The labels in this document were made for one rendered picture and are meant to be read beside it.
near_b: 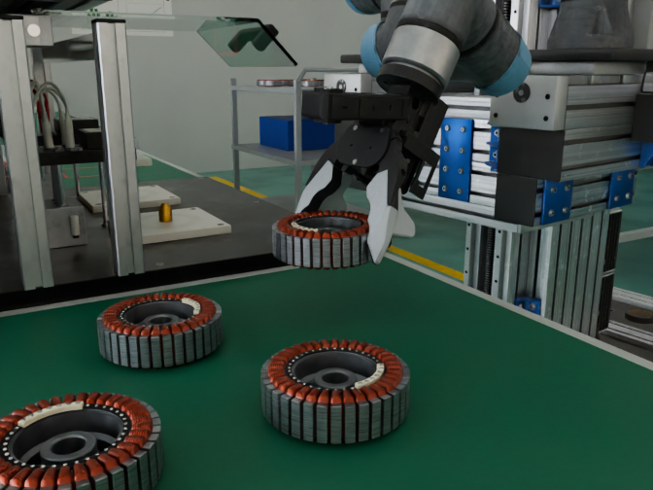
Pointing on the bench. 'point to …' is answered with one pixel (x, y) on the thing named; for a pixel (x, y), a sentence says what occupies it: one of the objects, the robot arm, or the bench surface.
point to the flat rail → (68, 51)
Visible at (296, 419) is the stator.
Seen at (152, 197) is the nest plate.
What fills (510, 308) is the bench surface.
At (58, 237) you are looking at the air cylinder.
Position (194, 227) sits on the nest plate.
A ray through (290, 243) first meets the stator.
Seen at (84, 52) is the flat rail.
